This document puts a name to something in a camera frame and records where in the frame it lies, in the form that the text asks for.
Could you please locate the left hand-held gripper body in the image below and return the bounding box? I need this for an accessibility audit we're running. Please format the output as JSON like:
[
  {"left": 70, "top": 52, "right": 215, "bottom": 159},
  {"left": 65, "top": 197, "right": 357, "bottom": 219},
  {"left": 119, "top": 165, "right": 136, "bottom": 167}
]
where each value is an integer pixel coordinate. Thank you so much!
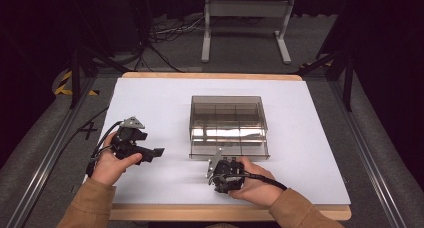
[{"left": 110, "top": 116, "right": 148, "bottom": 162}]

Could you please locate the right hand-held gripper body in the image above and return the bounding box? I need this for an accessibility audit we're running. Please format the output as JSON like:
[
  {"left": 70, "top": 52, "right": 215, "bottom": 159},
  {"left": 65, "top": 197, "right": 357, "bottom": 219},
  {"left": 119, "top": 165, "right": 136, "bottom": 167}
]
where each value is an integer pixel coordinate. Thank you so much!
[{"left": 205, "top": 147, "right": 246, "bottom": 194}]

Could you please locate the smoky transparent drawer box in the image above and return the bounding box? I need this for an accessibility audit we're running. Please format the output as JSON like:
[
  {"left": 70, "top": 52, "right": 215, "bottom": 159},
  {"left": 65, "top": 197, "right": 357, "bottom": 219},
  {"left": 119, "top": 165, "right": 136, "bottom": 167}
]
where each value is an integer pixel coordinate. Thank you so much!
[{"left": 188, "top": 95, "right": 269, "bottom": 146}]

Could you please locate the person's left hand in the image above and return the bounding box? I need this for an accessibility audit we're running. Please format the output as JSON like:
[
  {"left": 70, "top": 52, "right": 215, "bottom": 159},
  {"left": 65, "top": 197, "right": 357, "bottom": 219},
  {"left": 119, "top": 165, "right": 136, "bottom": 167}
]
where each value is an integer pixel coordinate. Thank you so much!
[{"left": 90, "top": 131, "right": 144, "bottom": 186}]

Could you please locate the person's right hand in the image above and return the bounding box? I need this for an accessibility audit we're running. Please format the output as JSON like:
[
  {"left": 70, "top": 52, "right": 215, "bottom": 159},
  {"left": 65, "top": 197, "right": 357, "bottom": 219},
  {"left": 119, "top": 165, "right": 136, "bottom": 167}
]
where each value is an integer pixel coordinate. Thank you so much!
[{"left": 228, "top": 156, "right": 284, "bottom": 209}]

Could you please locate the white table sheet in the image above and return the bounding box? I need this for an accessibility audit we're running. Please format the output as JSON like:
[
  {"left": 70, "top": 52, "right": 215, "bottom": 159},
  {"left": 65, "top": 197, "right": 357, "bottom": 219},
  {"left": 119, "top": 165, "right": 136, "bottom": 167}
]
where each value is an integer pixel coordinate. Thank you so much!
[{"left": 83, "top": 77, "right": 352, "bottom": 206}]

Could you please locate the black metal stand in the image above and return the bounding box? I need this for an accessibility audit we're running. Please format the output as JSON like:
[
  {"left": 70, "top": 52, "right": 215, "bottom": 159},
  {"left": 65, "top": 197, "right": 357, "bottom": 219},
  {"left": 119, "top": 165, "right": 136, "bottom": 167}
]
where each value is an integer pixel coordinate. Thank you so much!
[
  {"left": 298, "top": 47, "right": 355, "bottom": 113},
  {"left": 68, "top": 44, "right": 129, "bottom": 110}
]

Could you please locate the yellow black floor tape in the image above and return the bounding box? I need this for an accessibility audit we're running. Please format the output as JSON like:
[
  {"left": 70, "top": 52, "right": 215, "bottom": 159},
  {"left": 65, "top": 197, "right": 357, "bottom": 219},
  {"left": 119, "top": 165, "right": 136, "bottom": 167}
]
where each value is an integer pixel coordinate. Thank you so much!
[{"left": 54, "top": 70, "right": 100, "bottom": 97}]

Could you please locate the white metal stand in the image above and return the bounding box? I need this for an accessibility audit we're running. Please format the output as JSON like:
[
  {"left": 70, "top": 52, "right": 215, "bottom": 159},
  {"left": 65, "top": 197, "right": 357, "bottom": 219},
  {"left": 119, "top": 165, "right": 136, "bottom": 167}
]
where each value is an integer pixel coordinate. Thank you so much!
[{"left": 200, "top": 0, "right": 297, "bottom": 65}]

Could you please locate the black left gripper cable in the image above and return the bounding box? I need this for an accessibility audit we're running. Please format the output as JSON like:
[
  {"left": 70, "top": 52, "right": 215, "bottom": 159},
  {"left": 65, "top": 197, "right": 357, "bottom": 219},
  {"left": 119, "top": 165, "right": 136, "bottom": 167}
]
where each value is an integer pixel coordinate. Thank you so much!
[{"left": 85, "top": 120, "right": 124, "bottom": 178}]

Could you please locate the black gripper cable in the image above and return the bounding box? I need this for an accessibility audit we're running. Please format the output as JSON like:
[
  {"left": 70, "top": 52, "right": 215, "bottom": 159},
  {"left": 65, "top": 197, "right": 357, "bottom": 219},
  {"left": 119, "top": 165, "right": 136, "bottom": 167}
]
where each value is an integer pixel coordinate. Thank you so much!
[
  {"left": 85, "top": 120, "right": 124, "bottom": 178},
  {"left": 213, "top": 172, "right": 288, "bottom": 192}
]

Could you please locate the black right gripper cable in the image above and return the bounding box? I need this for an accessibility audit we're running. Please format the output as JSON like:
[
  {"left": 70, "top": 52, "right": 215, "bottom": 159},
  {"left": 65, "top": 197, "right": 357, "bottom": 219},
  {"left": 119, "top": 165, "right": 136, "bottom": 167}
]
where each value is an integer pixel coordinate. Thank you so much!
[{"left": 213, "top": 172, "right": 288, "bottom": 192}]

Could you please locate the aluminium floor rail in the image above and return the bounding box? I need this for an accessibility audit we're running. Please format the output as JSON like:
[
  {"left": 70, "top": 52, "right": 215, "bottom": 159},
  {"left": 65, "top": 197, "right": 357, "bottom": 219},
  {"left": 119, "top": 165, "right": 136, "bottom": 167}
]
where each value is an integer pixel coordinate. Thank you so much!
[
  {"left": 5, "top": 77, "right": 98, "bottom": 228},
  {"left": 328, "top": 81, "right": 408, "bottom": 228}
]

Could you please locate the bundle of floor cables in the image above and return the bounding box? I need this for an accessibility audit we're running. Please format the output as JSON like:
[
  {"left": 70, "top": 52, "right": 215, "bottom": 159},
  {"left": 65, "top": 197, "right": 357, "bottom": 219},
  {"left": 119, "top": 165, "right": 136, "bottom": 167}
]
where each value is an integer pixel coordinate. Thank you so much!
[{"left": 133, "top": 16, "right": 208, "bottom": 73}]

